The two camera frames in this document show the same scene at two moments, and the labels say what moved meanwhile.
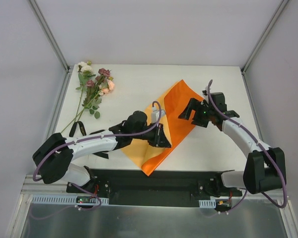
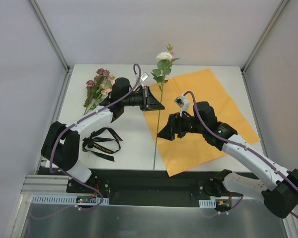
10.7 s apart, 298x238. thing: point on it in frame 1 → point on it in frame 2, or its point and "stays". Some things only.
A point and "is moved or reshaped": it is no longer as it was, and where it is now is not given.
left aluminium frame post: x=48 y=29 stays
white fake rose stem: x=85 y=69 → x=164 y=60
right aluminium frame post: x=272 y=23 stays
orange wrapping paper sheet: x=176 y=102 is moved or reshaped
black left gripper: x=158 y=136 → x=144 y=98
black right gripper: x=197 y=114 → x=176 y=126
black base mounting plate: x=173 y=188 stays
